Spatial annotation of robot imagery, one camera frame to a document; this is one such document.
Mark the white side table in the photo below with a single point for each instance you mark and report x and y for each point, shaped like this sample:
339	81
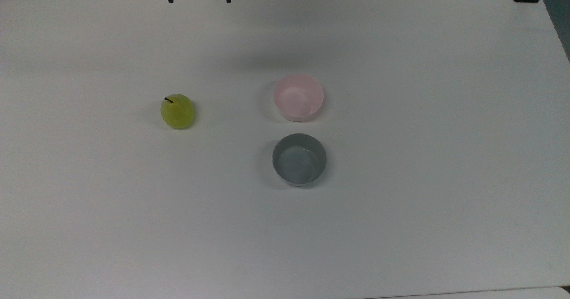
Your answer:
490	293

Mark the green pear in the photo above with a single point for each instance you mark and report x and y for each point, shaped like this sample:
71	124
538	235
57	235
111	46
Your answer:
178	114

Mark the pink plastic bowl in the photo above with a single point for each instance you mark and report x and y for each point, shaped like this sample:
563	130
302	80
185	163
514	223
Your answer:
298	101

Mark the grey plastic bowl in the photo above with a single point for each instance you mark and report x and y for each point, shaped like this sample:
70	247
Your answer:
299	163

